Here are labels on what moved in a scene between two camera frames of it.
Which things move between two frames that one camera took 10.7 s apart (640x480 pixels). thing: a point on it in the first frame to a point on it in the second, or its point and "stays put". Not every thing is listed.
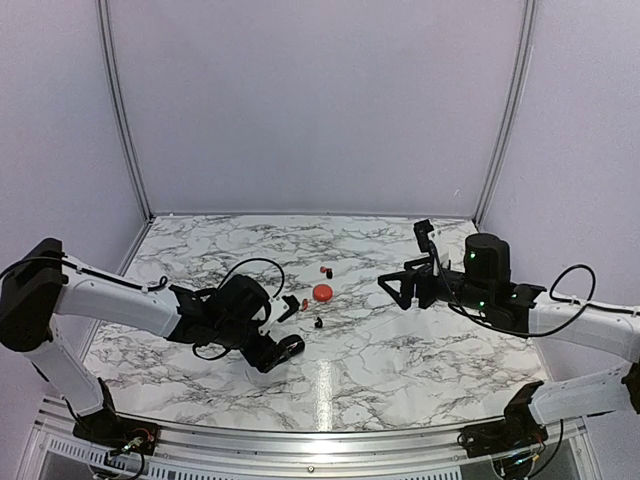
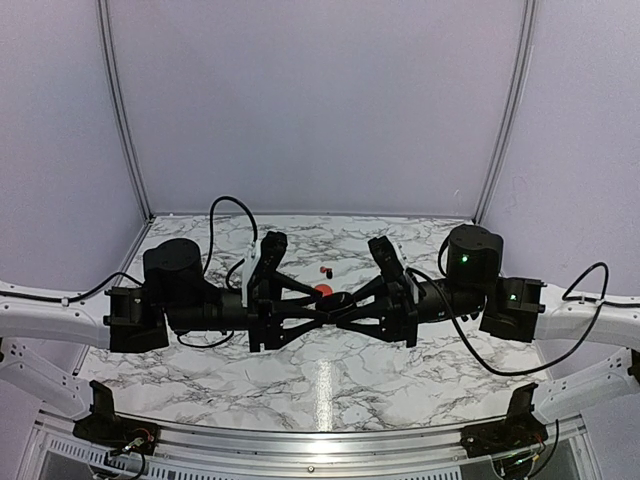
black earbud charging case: x=294 y=343 to x=335 y=301
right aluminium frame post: x=517 y=110 stays put
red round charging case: x=322 y=292 stays put
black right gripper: x=422 y=277 to x=399 y=319
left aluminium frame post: x=113 y=78 stays put
